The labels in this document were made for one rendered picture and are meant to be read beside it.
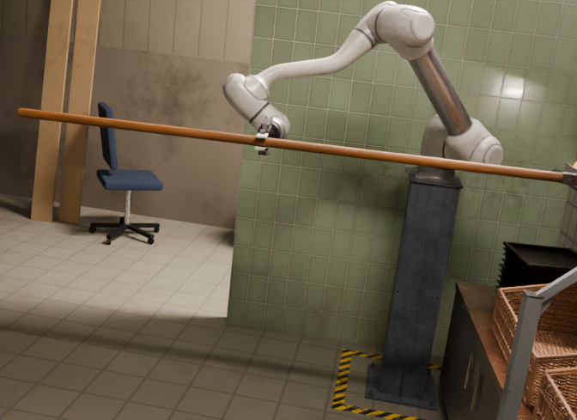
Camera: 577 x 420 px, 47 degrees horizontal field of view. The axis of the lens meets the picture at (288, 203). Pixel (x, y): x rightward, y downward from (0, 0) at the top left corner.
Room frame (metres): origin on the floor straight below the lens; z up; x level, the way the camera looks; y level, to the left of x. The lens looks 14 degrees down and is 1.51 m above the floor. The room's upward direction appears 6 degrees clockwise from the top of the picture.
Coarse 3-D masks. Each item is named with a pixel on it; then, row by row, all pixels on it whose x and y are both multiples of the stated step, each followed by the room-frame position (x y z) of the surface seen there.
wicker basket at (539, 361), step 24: (504, 288) 2.23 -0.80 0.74; (528, 288) 2.22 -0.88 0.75; (576, 288) 2.21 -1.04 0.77; (504, 312) 2.11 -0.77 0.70; (576, 312) 2.21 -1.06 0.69; (504, 336) 2.05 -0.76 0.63; (552, 336) 2.20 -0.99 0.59; (576, 336) 2.21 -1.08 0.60; (552, 360) 1.69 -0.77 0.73; (576, 360) 1.69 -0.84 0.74; (528, 384) 1.72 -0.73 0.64; (576, 384) 1.85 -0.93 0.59
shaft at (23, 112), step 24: (48, 120) 2.10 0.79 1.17; (72, 120) 2.08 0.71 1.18; (96, 120) 2.08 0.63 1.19; (120, 120) 2.08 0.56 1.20; (264, 144) 2.03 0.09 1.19; (288, 144) 2.03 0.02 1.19; (312, 144) 2.02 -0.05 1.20; (456, 168) 1.99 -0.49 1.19; (480, 168) 1.98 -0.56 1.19; (504, 168) 1.97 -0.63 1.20
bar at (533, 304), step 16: (576, 272) 1.58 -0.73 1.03; (544, 288) 1.59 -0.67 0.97; (560, 288) 1.58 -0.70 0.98; (528, 304) 1.58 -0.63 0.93; (544, 304) 1.59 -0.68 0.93; (528, 320) 1.57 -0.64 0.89; (528, 336) 1.57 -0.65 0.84; (512, 352) 1.60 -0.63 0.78; (528, 352) 1.57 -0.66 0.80; (512, 368) 1.58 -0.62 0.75; (512, 384) 1.58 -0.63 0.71; (512, 400) 1.57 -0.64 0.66; (512, 416) 1.57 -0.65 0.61
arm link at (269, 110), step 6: (264, 108) 2.33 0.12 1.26; (270, 108) 2.34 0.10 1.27; (258, 114) 2.32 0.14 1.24; (264, 114) 2.32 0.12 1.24; (270, 114) 2.32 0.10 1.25; (276, 114) 2.33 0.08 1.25; (282, 114) 2.38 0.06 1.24; (252, 120) 2.33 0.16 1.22; (258, 120) 2.32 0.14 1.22; (282, 120) 2.33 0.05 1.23; (258, 126) 2.32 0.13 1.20; (288, 126) 2.36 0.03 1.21; (282, 138) 2.32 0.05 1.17
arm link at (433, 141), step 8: (432, 120) 2.77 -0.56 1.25; (440, 120) 2.74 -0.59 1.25; (432, 128) 2.75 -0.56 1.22; (440, 128) 2.73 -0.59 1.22; (424, 136) 2.78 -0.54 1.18; (432, 136) 2.74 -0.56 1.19; (440, 136) 2.70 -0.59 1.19; (424, 144) 2.77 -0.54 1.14; (432, 144) 2.73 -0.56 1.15; (440, 144) 2.69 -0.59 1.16; (424, 152) 2.76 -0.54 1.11; (432, 152) 2.72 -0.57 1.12; (440, 152) 2.68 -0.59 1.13
